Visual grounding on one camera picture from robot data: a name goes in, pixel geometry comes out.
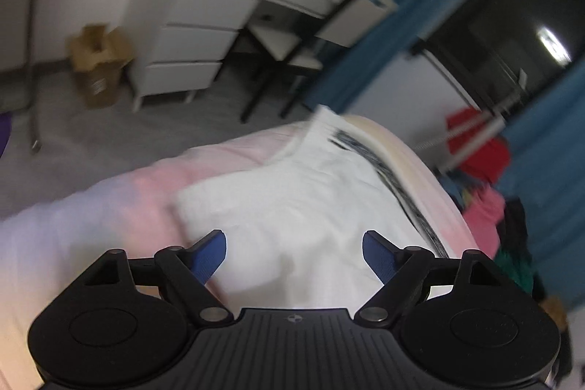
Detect purple object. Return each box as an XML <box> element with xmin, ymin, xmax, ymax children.
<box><xmin>0</xmin><ymin>111</ymin><xmax>12</xmax><ymax>158</ymax></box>

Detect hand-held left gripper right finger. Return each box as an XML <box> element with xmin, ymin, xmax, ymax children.
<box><xmin>354</xmin><ymin>230</ymin><xmax>508</xmax><ymax>324</ymax></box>

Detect pink garment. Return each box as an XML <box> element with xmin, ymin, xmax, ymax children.
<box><xmin>461</xmin><ymin>184</ymin><xmax>506</xmax><ymax>258</ymax></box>

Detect white pants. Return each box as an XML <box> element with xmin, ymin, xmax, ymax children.
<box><xmin>176</xmin><ymin>104</ymin><xmax>458</xmax><ymax>313</ymax></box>

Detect cardboard box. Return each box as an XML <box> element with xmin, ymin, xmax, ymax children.
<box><xmin>66</xmin><ymin>23</ymin><xmax>134</xmax><ymax>110</ymax></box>

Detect bed with pastel sheet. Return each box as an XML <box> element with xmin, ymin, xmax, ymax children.
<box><xmin>0</xmin><ymin>113</ymin><xmax>499</xmax><ymax>390</ymax></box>

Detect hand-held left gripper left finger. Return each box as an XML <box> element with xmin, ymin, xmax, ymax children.
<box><xmin>75</xmin><ymin>229</ymin><xmax>235</xmax><ymax>324</ymax></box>

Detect black garment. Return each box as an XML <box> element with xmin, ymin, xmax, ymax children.
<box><xmin>500</xmin><ymin>198</ymin><xmax>549</xmax><ymax>304</ymax></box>

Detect green garment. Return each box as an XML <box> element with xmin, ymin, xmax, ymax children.
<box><xmin>496</xmin><ymin>250</ymin><xmax>535</xmax><ymax>295</ymax></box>

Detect red garment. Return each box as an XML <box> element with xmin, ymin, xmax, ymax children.
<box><xmin>445</xmin><ymin>107</ymin><xmax>510</xmax><ymax>185</ymax></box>

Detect dark window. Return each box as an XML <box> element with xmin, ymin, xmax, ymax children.
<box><xmin>409</xmin><ymin>0</ymin><xmax>585</xmax><ymax>130</ymax></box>

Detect white dresser desk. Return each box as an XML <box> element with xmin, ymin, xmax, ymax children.
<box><xmin>125</xmin><ymin>0</ymin><xmax>348</xmax><ymax>112</ymax></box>

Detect beige black-framed chair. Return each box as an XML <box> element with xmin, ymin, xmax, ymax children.
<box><xmin>240</xmin><ymin>0</ymin><xmax>397</xmax><ymax>123</ymax></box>

